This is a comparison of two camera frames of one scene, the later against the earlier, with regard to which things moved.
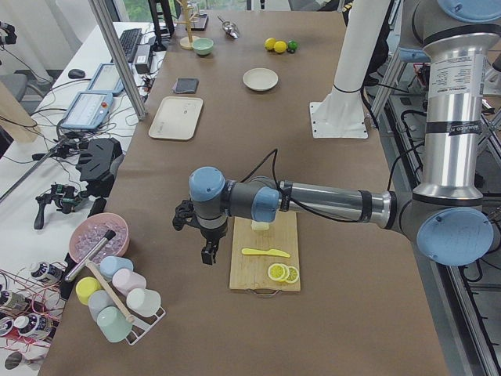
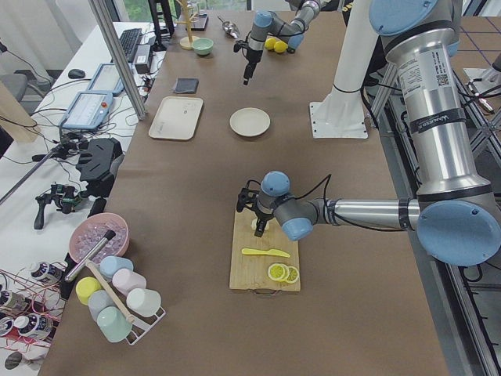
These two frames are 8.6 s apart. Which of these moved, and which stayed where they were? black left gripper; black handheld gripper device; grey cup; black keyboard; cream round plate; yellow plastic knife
Moved: black left gripper; cream round plate
Stayed: grey cup; black keyboard; yellow plastic knife; black handheld gripper device
